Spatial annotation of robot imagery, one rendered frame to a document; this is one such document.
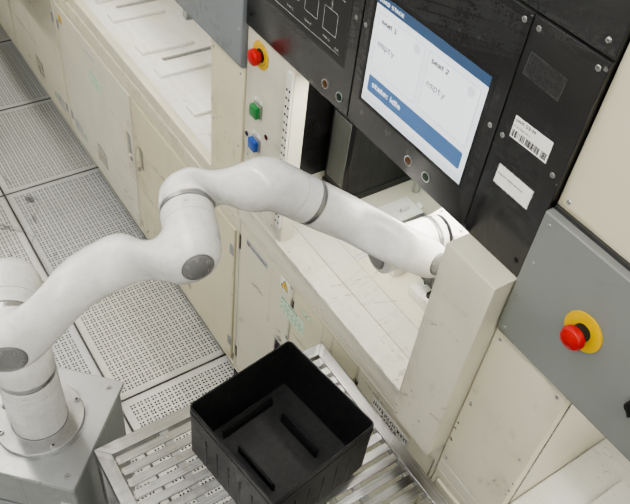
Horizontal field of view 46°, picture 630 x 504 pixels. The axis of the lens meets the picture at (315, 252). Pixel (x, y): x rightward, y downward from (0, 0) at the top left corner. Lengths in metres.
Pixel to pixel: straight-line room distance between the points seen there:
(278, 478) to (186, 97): 1.31
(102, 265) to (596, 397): 0.85
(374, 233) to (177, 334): 1.57
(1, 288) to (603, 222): 1.03
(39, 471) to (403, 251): 0.90
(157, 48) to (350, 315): 1.30
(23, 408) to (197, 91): 1.26
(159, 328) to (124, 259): 1.55
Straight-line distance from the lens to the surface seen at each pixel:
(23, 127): 3.86
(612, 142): 1.06
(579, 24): 1.05
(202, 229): 1.29
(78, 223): 3.30
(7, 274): 1.51
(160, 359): 2.80
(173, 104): 2.46
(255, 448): 1.71
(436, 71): 1.25
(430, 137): 1.30
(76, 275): 1.39
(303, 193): 1.32
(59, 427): 1.76
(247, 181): 1.28
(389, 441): 1.77
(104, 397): 1.81
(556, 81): 1.08
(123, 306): 2.96
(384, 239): 1.40
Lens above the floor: 2.26
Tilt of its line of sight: 46 degrees down
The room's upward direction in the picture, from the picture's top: 8 degrees clockwise
